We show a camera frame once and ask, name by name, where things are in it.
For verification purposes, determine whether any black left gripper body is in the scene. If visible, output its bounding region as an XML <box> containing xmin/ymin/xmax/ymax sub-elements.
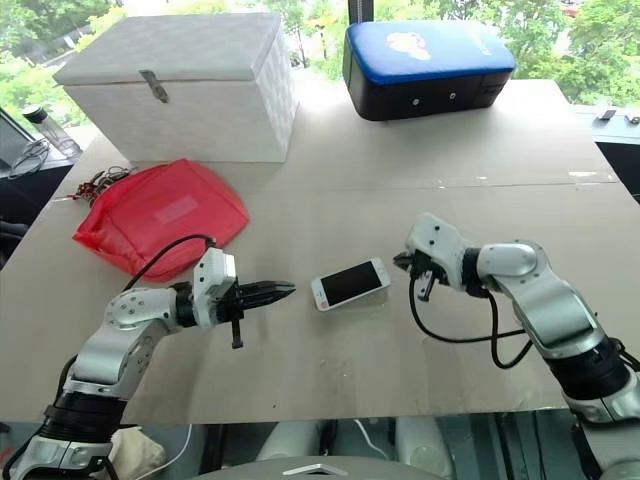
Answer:
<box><xmin>214</xmin><ymin>280</ymin><xmax>248</xmax><ymax>350</ymax></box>

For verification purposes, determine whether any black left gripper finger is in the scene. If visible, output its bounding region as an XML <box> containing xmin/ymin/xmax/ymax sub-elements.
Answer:
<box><xmin>242</xmin><ymin>280</ymin><xmax>297</xmax><ymax>296</ymax></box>
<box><xmin>242</xmin><ymin>291</ymin><xmax>295</xmax><ymax>308</ymax></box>

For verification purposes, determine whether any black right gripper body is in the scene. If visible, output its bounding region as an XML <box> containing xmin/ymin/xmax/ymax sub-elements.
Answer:
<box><xmin>408</xmin><ymin>249</ymin><xmax>451</xmax><ymax>304</ymax></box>

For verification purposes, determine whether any white smartphone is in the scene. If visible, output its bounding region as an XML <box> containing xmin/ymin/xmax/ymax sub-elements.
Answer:
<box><xmin>310</xmin><ymin>257</ymin><xmax>392</xmax><ymax>313</ymax></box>

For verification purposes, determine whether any blue and black case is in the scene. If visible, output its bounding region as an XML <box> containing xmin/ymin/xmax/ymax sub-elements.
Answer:
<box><xmin>341</xmin><ymin>19</ymin><xmax>517</xmax><ymax>122</ymax></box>

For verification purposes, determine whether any red mesh bag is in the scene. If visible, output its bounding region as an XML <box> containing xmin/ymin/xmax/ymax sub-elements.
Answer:
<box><xmin>72</xmin><ymin>157</ymin><xmax>251</xmax><ymax>285</ymax></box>

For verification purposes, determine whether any beige crumpled cloth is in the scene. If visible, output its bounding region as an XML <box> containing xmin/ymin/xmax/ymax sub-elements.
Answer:
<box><xmin>107</xmin><ymin>424</ymin><xmax>168</xmax><ymax>476</ymax></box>

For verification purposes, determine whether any white lidded storage box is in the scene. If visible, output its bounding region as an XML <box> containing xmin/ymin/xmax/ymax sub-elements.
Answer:
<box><xmin>52</xmin><ymin>11</ymin><xmax>300</xmax><ymax>165</ymax></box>

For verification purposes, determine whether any black side desk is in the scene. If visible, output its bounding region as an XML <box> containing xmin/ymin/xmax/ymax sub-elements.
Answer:
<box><xmin>0</xmin><ymin>144</ymin><xmax>84</xmax><ymax>271</ymax></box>

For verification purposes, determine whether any clear bottle with black cap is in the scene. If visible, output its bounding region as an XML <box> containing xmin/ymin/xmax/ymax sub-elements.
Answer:
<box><xmin>21</xmin><ymin>105</ymin><xmax>77</xmax><ymax>157</ymax></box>

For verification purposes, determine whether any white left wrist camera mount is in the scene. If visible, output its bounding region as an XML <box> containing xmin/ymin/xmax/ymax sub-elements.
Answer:
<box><xmin>191</xmin><ymin>246</ymin><xmax>238</xmax><ymax>330</ymax></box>

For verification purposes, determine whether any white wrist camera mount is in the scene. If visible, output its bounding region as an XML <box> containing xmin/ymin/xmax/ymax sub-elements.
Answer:
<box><xmin>191</xmin><ymin>246</ymin><xmax>238</xmax><ymax>330</ymax></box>
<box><xmin>404</xmin><ymin>212</ymin><xmax>470</xmax><ymax>290</ymax></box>

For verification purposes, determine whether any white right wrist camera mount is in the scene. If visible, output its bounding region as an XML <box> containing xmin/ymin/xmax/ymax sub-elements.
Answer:
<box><xmin>404</xmin><ymin>212</ymin><xmax>470</xmax><ymax>290</ymax></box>

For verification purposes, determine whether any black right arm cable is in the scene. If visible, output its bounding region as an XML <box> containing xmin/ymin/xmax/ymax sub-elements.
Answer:
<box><xmin>408</xmin><ymin>277</ymin><xmax>532</xmax><ymax>370</ymax></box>

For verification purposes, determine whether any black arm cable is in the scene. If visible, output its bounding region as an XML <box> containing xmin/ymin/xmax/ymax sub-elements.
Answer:
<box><xmin>121</xmin><ymin>234</ymin><xmax>219</xmax><ymax>293</ymax></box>
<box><xmin>408</xmin><ymin>277</ymin><xmax>532</xmax><ymax>370</ymax></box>

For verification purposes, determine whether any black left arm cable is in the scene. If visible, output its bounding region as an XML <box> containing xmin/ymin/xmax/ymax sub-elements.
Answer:
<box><xmin>121</xmin><ymin>234</ymin><xmax>219</xmax><ymax>293</ymax></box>

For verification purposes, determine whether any thin white cable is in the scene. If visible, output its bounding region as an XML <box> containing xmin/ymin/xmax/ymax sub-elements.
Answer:
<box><xmin>349</xmin><ymin>418</ymin><xmax>392</xmax><ymax>462</ymax></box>

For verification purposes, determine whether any bunch of keys with cords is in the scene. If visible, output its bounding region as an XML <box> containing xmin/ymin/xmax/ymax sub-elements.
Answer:
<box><xmin>67</xmin><ymin>165</ymin><xmax>139</xmax><ymax>205</ymax></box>

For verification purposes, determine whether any grey window post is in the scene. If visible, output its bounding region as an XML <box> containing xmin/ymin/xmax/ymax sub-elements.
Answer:
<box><xmin>346</xmin><ymin>0</ymin><xmax>377</xmax><ymax>24</ymax></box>

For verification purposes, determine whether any tangled grey cable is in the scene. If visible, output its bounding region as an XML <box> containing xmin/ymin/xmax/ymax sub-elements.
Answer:
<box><xmin>6</xmin><ymin>138</ymin><xmax>52</xmax><ymax>180</ymax></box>

